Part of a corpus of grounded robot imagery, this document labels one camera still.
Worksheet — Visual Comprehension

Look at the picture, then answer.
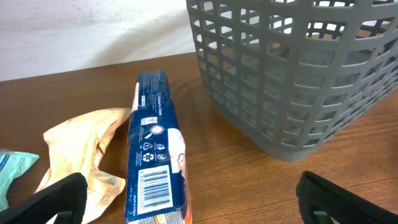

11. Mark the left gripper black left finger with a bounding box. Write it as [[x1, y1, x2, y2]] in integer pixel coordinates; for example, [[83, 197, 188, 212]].
[[1, 172, 88, 224]]

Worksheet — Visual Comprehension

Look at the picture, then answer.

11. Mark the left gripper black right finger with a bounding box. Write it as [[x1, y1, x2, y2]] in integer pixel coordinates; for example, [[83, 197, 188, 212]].
[[296, 171, 397, 224]]

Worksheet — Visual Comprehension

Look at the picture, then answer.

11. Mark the beige plastic bag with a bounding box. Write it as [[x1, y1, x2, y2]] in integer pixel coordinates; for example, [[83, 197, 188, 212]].
[[36, 108, 131, 223]]

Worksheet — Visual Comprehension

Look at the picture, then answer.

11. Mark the mint green wipes pack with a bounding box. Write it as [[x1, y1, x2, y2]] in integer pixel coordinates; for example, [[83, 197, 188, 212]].
[[0, 149, 39, 211]]

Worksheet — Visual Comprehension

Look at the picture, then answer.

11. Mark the dark blue tissue pack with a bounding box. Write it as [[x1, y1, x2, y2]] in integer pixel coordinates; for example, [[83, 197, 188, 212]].
[[124, 70, 192, 224]]

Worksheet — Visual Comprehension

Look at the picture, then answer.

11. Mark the grey plastic lattice basket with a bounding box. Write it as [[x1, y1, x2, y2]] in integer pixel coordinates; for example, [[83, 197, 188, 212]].
[[186, 0, 397, 161]]

